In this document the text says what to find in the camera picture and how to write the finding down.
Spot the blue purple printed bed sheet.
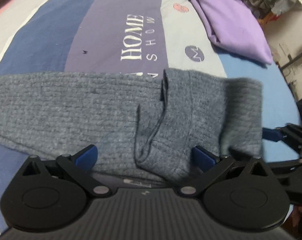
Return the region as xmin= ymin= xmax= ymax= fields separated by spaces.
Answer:
xmin=0 ymin=0 xmax=300 ymax=239

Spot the grey knitted sweater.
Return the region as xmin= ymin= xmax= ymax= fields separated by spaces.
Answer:
xmin=0 ymin=68 xmax=263 ymax=182

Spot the folded purple garment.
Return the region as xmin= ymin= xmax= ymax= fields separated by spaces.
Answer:
xmin=190 ymin=0 xmax=273 ymax=64

